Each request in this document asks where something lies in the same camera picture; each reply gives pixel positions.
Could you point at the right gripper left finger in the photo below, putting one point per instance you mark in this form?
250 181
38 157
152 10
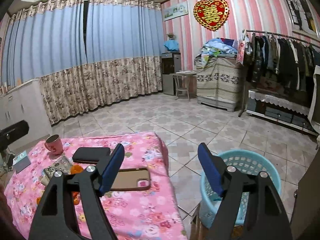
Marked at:
55 216

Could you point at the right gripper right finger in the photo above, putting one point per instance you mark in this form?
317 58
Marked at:
250 201

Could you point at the small teal notebook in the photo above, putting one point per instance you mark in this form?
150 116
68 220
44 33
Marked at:
21 161

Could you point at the white low cabinet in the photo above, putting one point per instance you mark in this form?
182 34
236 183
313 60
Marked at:
25 102

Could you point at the pink mug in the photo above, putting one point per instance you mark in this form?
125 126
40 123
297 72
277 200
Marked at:
54 144

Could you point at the orange plastic wrapper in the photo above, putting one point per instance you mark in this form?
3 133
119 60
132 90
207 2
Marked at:
75 169

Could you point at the light blue laundry basket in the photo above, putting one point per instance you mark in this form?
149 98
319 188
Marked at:
245 161

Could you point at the black zip case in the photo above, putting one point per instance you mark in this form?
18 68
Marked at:
90 155

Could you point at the brown phone case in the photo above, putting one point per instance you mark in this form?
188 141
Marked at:
132 179

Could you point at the pink floral tablecloth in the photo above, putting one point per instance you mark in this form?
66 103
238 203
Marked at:
150 214

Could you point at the low tv stand lace cover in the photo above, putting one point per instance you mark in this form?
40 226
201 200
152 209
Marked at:
279 110

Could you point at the cream trimmed dark cloth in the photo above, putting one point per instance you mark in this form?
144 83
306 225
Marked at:
313 115

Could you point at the blue and floral curtain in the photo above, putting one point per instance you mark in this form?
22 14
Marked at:
85 53

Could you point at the cloth covered cabinet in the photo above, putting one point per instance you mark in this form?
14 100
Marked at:
220 82

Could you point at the clothes rack with garments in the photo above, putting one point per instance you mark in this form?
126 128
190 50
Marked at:
278 64

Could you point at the small metal stool table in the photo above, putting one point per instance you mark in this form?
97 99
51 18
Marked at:
183 84

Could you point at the water dispenser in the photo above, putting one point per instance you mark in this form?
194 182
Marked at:
170 64

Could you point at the pile of folded clothes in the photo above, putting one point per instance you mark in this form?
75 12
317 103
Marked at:
213 48

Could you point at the blue covered water bottle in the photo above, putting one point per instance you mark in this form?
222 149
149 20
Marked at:
171 44

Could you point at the framed couple wall picture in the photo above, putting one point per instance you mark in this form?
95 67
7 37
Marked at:
302 17

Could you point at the red heart wall decoration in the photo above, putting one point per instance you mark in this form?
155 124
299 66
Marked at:
211 14

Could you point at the landscape wall picture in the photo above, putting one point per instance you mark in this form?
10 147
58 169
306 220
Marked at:
174 11

